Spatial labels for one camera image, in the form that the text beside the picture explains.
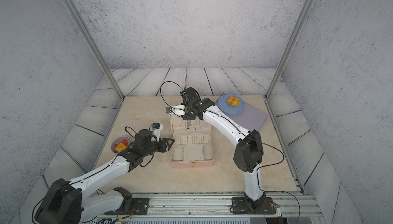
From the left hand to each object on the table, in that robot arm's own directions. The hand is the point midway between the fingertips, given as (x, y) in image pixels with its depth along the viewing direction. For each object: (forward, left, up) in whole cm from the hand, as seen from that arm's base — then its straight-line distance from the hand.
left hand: (173, 140), depth 83 cm
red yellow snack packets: (+2, +31, -8) cm, 32 cm away
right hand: (+14, -7, +11) cm, 19 cm away
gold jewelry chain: (+10, -4, +1) cm, 10 cm away
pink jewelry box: (+1, -10, -6) cm, 11 cm away
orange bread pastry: (+37, -40, -8) cm, 55 cm away
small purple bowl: (+5, +34, -8) cm, 35 cm away
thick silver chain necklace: (+8, -8, 0) cm, 11 cm away
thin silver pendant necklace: (+10, -12, 0) cm, 15 cm away
